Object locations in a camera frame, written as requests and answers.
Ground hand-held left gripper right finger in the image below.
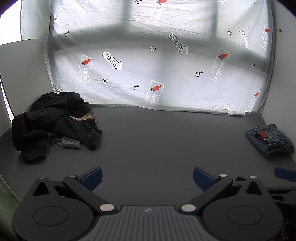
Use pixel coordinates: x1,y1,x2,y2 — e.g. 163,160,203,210
179,166,267,213

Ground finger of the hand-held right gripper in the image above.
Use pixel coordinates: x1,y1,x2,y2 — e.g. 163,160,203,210
274,167,296,182

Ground grey garment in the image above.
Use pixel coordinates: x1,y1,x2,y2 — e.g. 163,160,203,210
55,136,83,149

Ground folded blue jeans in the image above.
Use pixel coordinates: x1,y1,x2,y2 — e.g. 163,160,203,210
245,124,295,158

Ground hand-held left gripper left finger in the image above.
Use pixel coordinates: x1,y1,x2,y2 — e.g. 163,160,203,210
31,166,117,213

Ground black pants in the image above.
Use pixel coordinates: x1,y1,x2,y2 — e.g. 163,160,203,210
11,91,102,162

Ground white carrot-print sheet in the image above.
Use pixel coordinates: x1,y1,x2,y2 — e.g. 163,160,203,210
20,0,277,116

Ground tan garment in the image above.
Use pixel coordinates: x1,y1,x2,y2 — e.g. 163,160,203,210
76,113,98,124

